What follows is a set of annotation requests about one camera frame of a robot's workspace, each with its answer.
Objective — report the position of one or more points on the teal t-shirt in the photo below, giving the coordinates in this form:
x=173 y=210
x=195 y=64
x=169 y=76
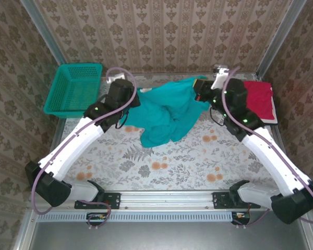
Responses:
x=172 y=104

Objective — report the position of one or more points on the green plastic basket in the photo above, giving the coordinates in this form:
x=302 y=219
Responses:
x=67 y=88

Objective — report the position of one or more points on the floral tablecloth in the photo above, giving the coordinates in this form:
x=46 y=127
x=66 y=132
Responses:
x=185 y=166

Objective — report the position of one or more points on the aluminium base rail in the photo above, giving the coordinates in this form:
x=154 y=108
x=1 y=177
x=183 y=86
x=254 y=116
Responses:
x=167 y=199

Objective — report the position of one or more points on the grey metal sheet panel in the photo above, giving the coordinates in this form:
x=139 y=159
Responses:
x=159 y=237

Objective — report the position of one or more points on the black connector board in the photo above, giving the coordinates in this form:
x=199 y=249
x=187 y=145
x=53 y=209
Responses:
x=241 y=218
x=96 y=218

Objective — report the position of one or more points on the aluminium frame post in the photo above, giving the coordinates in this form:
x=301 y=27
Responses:
x=281 y=36
x=41 y=28

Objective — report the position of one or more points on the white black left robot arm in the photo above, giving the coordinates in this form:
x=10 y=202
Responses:
x=67 y=145

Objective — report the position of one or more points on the aluminium side frame rail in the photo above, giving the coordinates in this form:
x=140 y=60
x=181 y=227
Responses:
x=277 y=134
x=58 y=135

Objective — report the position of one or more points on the red t-shirt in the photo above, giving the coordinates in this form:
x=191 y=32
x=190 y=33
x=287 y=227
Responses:
x=260 y=101

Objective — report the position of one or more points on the navy t-shirt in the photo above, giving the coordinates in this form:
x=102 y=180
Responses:
x=275 y=117

